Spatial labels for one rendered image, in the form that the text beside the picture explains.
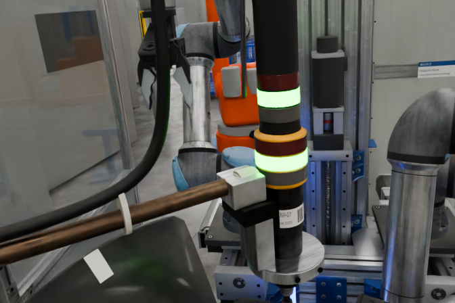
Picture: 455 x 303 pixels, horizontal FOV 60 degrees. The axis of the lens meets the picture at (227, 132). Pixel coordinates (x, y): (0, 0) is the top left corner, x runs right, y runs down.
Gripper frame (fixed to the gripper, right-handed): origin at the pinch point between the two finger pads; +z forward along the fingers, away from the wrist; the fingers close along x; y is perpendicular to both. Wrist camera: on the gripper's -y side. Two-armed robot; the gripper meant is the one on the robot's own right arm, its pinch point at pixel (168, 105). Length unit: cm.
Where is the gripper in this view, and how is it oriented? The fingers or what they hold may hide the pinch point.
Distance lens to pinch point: 88.0
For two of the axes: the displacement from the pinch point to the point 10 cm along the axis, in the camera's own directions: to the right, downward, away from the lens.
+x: -9.9, 0.4, 1.5
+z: 0.8, 9.5, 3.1
